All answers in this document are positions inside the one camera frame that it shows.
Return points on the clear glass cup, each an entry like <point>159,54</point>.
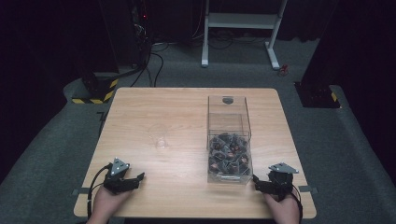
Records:
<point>160,140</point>

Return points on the pile of dark packets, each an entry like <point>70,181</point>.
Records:
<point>229,154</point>

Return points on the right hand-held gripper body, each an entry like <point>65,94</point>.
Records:
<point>280,182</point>

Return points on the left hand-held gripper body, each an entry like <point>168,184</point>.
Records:
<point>117,180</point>

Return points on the black yellow striped stand base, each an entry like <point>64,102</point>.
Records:
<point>99,90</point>

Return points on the dark equipment rack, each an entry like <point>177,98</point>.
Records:
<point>140,31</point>

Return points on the grey tape strip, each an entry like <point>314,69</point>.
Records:
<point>308,188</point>
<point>81,191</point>

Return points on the small red floor object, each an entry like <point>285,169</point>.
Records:
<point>283,70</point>

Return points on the clear acrylic box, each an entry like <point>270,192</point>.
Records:
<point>229,124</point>

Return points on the white metal stand frame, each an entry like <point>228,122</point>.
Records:
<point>243,20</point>

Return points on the person's right hand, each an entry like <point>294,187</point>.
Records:
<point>281,210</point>

